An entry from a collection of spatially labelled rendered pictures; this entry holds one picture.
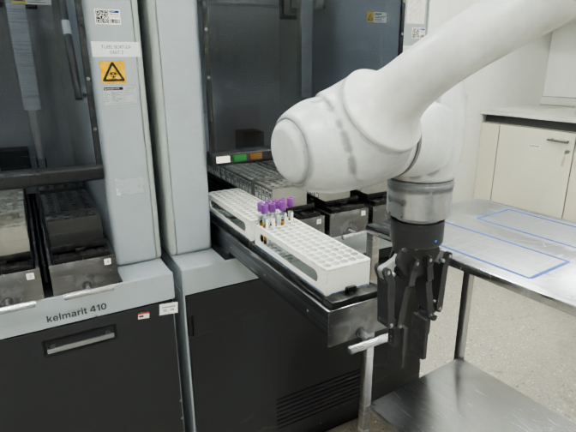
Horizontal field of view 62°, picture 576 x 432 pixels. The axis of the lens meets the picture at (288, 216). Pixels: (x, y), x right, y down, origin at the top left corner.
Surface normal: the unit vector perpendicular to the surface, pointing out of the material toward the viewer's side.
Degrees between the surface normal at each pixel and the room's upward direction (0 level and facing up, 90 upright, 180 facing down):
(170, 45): 90
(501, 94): 90
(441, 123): 81
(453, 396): 0
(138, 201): 90
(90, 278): 90
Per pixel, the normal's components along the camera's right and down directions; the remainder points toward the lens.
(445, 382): 0.00, -0.95
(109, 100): 0.48, 0.26
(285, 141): -0.85, 0.26
